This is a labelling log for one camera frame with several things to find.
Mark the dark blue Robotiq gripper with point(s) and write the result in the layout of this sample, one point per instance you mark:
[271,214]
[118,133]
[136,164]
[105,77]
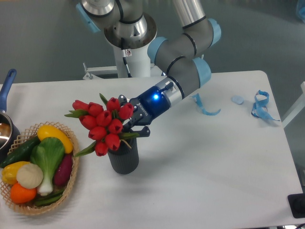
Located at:
[147,106]

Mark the red tulip bouquet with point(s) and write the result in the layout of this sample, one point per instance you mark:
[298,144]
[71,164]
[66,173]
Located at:
[105,125]

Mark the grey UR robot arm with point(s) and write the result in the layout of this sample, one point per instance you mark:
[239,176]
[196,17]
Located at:
[133,35]

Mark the dark grey ribbed vase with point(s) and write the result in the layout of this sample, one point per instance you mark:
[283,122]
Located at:
[126,159]

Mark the light blue ribbon strip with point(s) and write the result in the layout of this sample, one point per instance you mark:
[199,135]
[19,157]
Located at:
[201,106]

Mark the purple sweet potato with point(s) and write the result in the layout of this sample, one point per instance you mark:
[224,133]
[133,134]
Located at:
[63,172]

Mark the green bok choy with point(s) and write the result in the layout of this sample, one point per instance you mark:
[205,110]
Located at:
[47,155]

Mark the light blue round cap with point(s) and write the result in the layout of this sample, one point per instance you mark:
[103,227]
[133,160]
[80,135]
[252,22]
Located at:
[237,100]

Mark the woven wicker basket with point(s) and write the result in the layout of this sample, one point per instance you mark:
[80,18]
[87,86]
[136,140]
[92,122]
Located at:
[29,208]

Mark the dark green cucumber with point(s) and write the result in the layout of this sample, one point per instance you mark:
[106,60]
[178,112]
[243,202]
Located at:
[21,153]

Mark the white garlic bulb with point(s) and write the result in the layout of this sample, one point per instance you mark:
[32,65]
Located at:
[29,176]

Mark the crumpled blue ribbon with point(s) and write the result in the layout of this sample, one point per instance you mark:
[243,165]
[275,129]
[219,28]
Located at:
[259,109]

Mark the green bean pods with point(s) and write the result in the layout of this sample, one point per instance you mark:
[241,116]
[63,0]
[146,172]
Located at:
[49,199]

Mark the yellow bell pepper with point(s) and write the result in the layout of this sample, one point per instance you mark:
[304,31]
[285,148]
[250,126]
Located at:
[9,173]

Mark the orange fruit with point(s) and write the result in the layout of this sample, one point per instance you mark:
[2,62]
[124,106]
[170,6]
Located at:
[20,195]

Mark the black device at edge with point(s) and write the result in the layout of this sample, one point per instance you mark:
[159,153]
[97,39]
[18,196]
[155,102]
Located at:
[297,205]

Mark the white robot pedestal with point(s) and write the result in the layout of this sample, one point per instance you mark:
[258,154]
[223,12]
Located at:
[128,62]

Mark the blue handled saucepan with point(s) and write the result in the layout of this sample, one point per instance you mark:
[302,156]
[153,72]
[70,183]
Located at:
[8,131]

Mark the white metal frame bar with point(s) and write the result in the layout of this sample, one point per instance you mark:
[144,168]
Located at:
[295,109]

